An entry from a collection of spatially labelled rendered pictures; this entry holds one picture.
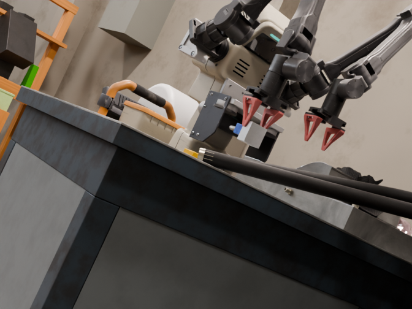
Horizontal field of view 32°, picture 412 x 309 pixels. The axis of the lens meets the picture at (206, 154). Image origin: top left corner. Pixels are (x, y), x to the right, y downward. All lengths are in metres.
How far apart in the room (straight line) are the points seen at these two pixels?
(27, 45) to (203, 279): 6.65
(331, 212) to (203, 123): 0.70
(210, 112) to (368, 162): 3.28
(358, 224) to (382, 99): 3.95
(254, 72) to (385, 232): 0.87
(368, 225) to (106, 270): 0.66
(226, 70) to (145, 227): 1.11
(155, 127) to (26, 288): 1.31
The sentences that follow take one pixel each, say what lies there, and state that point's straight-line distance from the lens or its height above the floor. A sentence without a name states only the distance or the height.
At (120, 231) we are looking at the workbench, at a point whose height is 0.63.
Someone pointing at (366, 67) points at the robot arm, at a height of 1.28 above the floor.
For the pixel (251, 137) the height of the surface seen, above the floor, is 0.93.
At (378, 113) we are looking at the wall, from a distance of 5.53.
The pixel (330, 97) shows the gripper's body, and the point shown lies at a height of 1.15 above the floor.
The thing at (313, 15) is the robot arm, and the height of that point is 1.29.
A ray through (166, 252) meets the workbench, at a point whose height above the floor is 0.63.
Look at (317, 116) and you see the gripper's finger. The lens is 2.08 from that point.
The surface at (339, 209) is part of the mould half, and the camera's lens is 1.65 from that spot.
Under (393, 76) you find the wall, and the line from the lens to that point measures 5.60.
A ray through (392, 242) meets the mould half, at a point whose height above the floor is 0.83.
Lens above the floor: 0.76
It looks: 2 degrees up
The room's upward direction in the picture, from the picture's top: 25 degrees clockwise
